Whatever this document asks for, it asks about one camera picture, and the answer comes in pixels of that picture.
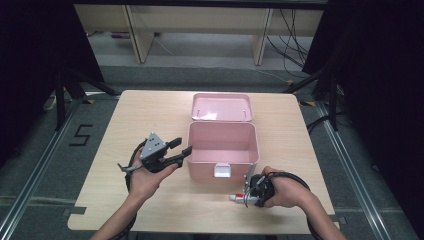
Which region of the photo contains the aluminium floor rail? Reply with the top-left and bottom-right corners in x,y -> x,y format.
0,98 -> 84,240
314,99 -> 392,240

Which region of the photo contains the left hand-held gripper black cable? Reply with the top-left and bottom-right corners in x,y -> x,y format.
116,139 -> 148,240

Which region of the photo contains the black metal stand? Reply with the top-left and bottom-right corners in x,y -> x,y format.
54,65 -> 122,132
282,63 -> 342,133

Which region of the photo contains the white floor cable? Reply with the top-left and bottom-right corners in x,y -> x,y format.
42,94 -> 58,112

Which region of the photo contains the person's right hand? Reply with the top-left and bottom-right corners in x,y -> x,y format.
261,166 -> 313,210

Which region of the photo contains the person's left hand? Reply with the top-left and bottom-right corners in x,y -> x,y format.
127,158 -> 180,205

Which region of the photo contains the beige wooden desk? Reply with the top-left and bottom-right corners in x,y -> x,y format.
73,3 -> 324,66

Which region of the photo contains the black curtain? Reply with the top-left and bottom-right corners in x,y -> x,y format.
301,0 -> 424,240
0,0 -> 105,168

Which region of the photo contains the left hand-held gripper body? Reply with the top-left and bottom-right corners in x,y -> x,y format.
139,132 -> 170,174

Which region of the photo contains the pink storage box white handle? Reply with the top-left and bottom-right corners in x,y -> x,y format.
186,92 -> 261,184

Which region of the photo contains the hand-held gripper black cable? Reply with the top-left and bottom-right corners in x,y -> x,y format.
265,171 -> 323,240
116,139 -> 148,240

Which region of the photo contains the right hand-held gripper black cable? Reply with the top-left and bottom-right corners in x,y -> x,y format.
265,171 -> 323,240

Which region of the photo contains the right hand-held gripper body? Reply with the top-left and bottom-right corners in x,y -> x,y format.
244,162 -> 276,209

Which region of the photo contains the bundle of black cables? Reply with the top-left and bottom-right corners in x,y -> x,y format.
265,8 -> 312,80

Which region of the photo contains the white ointment tube red print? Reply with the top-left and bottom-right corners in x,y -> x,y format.
229,193 -> 260,205

